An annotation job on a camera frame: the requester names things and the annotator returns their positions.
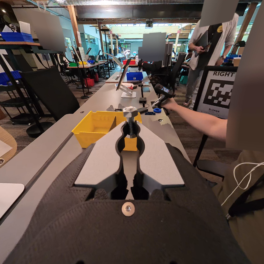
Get white cable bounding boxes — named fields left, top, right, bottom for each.
left=221, top=162, right=264, bottom=207

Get black stanchion post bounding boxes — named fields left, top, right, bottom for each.
left=82, top=62, right=94, bottom=95
left=77, top=62, right=89, bottom=99

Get black chair armrest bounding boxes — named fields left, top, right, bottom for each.
left=196, top=160, right=229, bottom=182

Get yellow plastic bin with divider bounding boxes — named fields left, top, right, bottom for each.
left=71, top=111, right=143, bottom=151

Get framed marker sign on stand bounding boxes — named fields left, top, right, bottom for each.
left=193, top=66, right=238, bottom=167

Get blue labelled storage bin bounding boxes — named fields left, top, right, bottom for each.
left=126, top=72, right=144, bottom=81

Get steel hex bolt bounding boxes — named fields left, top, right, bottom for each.
left=124, top=106, right=137, bottom=138

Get person's right hand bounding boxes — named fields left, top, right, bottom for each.
left=161, top=99, right=180, bottom=111

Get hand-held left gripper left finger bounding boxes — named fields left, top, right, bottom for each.
left=74, top=122, right=129, bottom=194

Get dark laptop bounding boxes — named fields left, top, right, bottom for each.
left=195, top=31, right=209, bottom=57

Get black strap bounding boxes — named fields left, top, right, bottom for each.
left=228, top=179, right=264, bottom=217

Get black round-base stand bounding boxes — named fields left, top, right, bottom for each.
left=0, top=56, right=54, bottom=138

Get steel hex nut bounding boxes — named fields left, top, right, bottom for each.
left=123, top=107, right=138, bottom=117

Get instruction board on white stand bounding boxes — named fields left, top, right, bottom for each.
left=0, top=106, right=25, bottom=219

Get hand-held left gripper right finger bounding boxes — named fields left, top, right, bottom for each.
left=132, top=122, right=185, bottom=194

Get person's right forearm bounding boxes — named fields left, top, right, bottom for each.
left=176, top=103, right=228, bottom=141

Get black tablet on white stand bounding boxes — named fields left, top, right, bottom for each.
left=115, top=58, right=137, bottom=98

